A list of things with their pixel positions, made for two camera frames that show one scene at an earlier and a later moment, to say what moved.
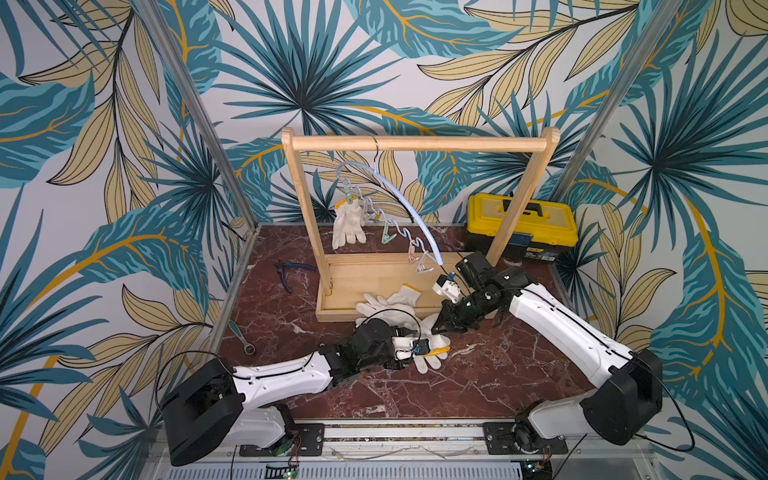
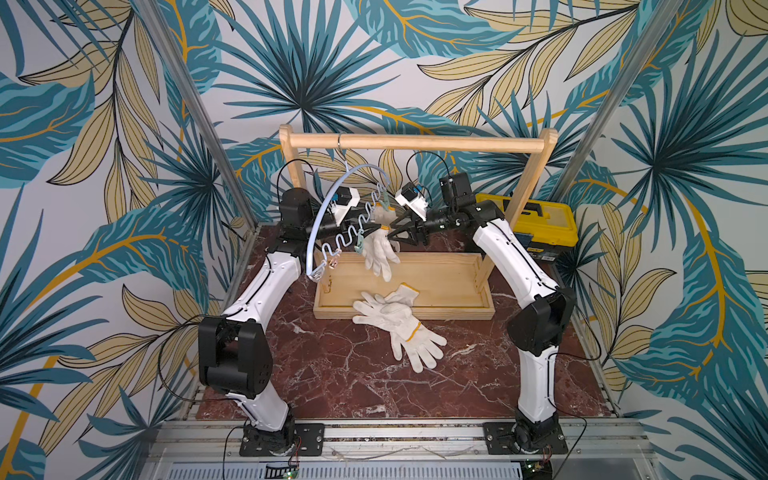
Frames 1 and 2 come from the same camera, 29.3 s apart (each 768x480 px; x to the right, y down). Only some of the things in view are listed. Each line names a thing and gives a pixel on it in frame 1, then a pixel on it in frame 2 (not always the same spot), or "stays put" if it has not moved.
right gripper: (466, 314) to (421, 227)
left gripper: (397, 365) to (353, 233)
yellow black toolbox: (547, 227) stays put
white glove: (394, 315) to (378, 250)
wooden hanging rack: (343, 281) stays put
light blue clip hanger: (385, 171) to (352, 235)
